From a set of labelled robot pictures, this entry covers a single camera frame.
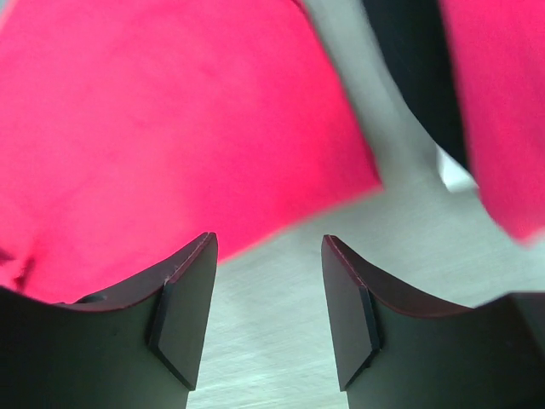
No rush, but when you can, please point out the red t-shirt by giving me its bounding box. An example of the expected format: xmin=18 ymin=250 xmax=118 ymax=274
xmin=439 ymin=0 xmax=544 ymax=244
xmin=1 ymin=1 xmax=382 ymax=302

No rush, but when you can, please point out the white sheet under stack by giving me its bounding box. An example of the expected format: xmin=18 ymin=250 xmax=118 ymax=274
xmin=436 ymin=146 xmax=478 ymax=193

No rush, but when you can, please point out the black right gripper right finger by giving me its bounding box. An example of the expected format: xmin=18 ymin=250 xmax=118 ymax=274
xmin=321 ymin=235 xmax=544 ymax=408

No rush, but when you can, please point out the folded red t-shirt on stack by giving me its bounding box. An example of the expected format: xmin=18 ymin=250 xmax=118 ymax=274
xmin=439 ymin=0 xmax=544 ymax=244

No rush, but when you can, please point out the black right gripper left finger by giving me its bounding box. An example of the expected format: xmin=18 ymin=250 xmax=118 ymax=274
xmin=1 ymin=233 xmax=218 ymax=409

